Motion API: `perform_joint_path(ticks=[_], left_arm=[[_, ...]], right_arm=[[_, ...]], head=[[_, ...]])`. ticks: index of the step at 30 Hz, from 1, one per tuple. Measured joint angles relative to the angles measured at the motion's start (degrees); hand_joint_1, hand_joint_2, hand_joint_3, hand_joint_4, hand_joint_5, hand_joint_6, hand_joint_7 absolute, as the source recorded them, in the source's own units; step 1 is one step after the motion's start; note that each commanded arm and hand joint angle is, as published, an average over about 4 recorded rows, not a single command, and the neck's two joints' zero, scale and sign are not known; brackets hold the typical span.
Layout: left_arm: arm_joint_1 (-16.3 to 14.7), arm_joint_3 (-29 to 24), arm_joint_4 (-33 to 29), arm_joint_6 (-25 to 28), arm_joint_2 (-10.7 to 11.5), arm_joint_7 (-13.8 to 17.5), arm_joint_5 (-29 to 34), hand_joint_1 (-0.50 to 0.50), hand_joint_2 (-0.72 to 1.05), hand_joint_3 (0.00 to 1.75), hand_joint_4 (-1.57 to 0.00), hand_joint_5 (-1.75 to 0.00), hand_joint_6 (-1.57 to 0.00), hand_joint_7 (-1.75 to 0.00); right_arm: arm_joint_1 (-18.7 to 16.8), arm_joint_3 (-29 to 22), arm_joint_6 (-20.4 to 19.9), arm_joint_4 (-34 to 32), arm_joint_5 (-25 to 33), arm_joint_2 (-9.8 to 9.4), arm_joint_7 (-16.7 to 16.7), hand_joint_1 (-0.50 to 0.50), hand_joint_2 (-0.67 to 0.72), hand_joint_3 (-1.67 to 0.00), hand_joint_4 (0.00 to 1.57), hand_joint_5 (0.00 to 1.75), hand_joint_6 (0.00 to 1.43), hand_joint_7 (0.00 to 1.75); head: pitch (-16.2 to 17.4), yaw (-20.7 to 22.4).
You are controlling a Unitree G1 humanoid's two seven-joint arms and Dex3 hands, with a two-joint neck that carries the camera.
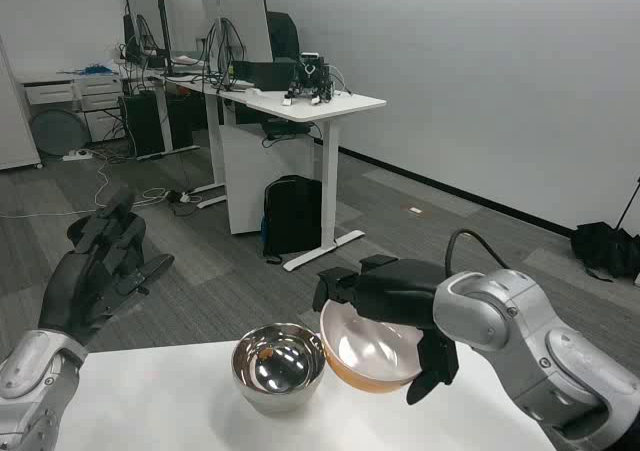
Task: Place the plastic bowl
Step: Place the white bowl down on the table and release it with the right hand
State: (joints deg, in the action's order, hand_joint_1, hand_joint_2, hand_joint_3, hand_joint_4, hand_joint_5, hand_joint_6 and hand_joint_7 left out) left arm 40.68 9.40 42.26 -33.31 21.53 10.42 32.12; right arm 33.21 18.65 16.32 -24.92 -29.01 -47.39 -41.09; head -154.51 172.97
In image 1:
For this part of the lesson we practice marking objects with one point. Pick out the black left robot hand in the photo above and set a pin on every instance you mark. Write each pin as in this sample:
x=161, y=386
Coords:
x=82, y=278

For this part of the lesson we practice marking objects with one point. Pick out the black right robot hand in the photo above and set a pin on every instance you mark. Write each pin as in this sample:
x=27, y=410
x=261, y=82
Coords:
x=395, y=291

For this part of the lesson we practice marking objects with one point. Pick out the orange plastic bowl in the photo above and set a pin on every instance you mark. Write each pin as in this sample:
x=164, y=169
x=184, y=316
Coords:
x=372, y=353

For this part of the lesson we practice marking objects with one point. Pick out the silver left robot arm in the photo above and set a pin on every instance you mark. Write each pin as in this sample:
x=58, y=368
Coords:
x=31, y=391

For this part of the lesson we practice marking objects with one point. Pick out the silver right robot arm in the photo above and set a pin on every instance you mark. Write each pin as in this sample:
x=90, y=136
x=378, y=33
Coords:
x=545, y=356

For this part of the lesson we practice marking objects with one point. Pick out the shiny steel bowl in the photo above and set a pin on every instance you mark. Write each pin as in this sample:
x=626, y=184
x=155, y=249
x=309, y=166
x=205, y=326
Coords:
x=278, y=366

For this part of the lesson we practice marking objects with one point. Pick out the white power strip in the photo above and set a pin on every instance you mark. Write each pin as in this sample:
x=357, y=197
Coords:
x=77, y=155

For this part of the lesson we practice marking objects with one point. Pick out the black backpack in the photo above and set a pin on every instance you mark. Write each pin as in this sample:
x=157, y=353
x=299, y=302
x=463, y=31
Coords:
x=292, y=216

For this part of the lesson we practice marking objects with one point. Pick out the black desktop computer tower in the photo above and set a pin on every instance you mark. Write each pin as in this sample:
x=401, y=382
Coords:
x=142, y=126

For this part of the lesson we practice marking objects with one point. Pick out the white cabinet panel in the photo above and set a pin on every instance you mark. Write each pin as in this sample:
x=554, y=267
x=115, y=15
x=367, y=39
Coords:
x=15, y=121

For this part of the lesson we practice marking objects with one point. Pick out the white drawer cabinet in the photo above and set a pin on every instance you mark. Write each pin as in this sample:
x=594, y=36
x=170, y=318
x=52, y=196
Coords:
x=82, y=101

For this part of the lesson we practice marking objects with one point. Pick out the white standing desk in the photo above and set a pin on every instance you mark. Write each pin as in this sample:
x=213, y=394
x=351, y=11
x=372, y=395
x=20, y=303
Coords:
x=280, y=121

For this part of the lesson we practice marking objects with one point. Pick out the black bag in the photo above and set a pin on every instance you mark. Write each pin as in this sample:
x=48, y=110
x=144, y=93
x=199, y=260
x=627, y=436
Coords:
x=605, y=251

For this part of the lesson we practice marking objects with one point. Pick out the small black robot gripper device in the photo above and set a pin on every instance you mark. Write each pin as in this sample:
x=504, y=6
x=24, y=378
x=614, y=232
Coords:
x=312, y=82

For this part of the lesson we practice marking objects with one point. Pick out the black tripod leg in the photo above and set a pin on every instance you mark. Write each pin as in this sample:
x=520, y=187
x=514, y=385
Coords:
x=629, y=206

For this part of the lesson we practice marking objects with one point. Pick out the black box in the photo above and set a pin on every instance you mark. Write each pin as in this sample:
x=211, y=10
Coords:
x=262, y=73

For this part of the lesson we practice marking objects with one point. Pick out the black vertical pole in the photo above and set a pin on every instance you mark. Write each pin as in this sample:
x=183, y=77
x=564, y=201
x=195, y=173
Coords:
x=164, y=23

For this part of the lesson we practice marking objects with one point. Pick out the black office chair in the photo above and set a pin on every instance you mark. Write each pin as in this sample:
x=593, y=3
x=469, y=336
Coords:
x=282, y=33

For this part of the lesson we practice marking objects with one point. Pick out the large white-backed monitor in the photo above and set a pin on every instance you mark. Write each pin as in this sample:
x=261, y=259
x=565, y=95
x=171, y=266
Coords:
x=240, y=18

